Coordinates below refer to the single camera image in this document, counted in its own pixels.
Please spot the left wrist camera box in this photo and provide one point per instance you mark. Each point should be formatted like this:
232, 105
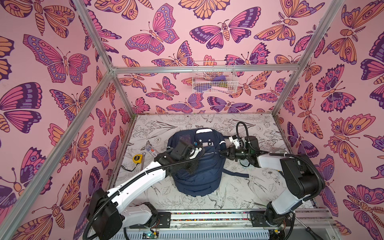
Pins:
198, 151

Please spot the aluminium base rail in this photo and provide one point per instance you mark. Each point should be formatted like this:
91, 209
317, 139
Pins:
144, 224

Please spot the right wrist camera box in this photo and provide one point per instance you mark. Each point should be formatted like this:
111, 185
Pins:
236, 141

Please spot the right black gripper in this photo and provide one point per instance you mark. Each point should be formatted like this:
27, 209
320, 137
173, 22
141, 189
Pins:
231, 152

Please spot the white wire wall basket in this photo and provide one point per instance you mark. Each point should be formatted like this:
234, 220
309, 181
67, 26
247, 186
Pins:
215, 79

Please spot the navy blue student backpack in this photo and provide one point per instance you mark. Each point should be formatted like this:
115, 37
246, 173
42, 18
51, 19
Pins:
202, 177

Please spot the id card badge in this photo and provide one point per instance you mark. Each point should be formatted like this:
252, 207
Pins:
150, 149

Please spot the black handled screwdriver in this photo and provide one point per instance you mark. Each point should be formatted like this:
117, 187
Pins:
309, 230

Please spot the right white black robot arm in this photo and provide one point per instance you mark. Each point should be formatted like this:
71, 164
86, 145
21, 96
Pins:
303, 180

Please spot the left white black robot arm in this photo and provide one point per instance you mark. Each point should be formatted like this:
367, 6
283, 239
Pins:
105, 212

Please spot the yellow tape measure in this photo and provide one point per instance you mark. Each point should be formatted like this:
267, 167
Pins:
137, 159

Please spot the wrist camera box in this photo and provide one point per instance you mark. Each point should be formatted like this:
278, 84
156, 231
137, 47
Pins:
236, 141
198, 151

